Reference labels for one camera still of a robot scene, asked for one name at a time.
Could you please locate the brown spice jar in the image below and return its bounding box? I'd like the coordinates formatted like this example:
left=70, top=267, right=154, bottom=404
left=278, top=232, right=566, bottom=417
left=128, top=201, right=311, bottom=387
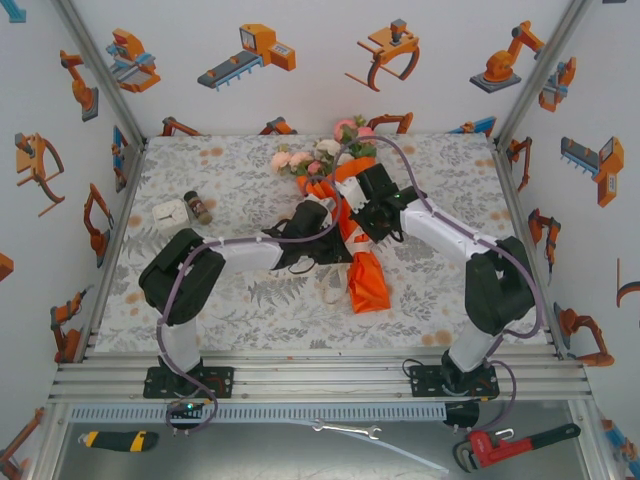
left=183, top=190, right=215, bottom=224

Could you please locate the aluminium corner post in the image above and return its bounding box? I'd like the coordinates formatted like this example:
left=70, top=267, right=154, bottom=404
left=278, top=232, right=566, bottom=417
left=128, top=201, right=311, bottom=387
left=49, top=0, right=147, bottom=149
left=493, top=0, right=595, bottom=147

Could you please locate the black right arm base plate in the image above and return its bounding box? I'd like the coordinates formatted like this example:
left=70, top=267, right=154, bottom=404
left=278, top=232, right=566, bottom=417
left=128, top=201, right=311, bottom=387
left=409, top=363, right=501, bottom=400

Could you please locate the silver open-end wrench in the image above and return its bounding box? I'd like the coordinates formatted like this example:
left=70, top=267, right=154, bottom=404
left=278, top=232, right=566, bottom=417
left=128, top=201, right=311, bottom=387
left=312, top=419, right=382, bottom=441

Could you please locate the yellow black utility knife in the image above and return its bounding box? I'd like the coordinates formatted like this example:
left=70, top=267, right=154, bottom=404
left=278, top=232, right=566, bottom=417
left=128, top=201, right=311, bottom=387
left=77, top=430, right=160, bottom=454

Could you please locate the cream lace ribbon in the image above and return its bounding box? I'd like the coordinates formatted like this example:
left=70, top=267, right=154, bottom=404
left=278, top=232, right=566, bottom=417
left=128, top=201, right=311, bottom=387
left=319, top=232, right=374, bottom=306

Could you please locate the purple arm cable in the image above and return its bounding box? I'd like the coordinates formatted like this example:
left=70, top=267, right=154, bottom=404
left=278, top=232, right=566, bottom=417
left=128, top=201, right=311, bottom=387
left=156, top=174, right=344, bottom=437
left=332, top=134, right=545, bottom=434

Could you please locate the white square table clock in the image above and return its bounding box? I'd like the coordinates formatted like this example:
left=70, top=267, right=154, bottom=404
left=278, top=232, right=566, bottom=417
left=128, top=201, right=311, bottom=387
left=152, top=201, right=189, bottom=232

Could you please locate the black mounting bracket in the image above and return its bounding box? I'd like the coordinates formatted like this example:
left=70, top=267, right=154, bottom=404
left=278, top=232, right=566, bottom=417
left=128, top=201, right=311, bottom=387
left=443, top=401, right=480, bottom=432

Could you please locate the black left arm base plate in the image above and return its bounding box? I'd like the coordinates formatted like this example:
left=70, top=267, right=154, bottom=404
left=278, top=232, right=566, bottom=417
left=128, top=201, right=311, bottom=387
left=143, top=366, right=236, bottom=400

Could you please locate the grey floral table mat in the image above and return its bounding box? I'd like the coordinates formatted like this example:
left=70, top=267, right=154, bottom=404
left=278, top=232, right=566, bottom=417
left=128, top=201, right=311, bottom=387
left=93, top=132, right=551, bottom=354

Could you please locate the small green-lit circuit board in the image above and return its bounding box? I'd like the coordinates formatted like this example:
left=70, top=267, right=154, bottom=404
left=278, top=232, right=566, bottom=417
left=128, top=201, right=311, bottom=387
left=166, top=398, right=207, bottom=427

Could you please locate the pink white artificial flower bunch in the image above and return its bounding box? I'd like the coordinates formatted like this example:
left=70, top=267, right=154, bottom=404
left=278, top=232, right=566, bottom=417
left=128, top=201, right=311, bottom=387
left=271, top=115, right=380, bottom=179

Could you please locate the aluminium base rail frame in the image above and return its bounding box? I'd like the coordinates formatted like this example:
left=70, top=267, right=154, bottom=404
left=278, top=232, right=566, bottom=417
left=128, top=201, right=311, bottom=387
left=47, top=349, right=594, bottom=404

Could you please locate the orange wrapping paper sheet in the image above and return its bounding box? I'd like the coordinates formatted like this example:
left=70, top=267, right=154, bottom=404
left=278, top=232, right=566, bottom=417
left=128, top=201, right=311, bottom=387
left=298, top=157, right=391, bottom=315

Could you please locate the aluminium side rail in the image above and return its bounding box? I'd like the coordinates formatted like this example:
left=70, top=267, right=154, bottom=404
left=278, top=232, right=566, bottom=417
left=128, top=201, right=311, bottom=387
left=74, top=139, right=149, bottom=364
left=492, top=142, right=567, bottom=360

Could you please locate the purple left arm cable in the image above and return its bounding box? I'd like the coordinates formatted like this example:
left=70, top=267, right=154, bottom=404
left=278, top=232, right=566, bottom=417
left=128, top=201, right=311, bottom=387
left=156, top=174, right=344, bottom=437

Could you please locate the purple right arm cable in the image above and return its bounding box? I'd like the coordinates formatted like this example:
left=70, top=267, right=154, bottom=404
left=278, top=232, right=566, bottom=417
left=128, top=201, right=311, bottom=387
left=332, top=134, right=545, bottom=434

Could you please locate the red pipe wrench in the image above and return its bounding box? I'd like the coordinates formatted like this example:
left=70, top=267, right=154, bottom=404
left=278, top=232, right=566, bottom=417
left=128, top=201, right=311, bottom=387
left=452, top=423, right=581, bottom=474

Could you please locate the grey slotted cable duct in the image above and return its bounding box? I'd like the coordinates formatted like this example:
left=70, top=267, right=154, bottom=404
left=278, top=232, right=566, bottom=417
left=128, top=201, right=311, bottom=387
left=69, top=403, right=447, bottom=423

